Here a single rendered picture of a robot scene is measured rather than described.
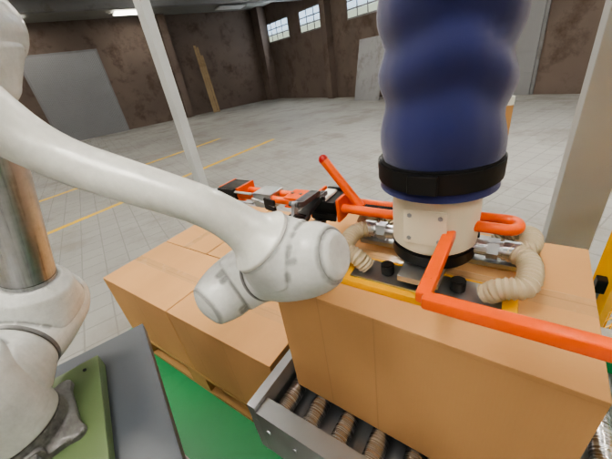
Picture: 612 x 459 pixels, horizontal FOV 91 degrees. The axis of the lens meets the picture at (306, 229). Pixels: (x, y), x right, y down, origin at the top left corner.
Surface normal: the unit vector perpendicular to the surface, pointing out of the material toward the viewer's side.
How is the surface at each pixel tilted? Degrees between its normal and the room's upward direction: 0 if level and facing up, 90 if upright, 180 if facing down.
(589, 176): 90
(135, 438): 0
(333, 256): 72
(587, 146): 90
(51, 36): 90
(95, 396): 4
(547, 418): 90
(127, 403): 0
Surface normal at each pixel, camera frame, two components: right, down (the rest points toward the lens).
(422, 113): -0.75, 0.18
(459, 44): -0.25, 0.32
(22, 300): 0.44, -0.16
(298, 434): -0.14, -0.86
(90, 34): 0.58, 0.33
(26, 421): 0.95, 0.05
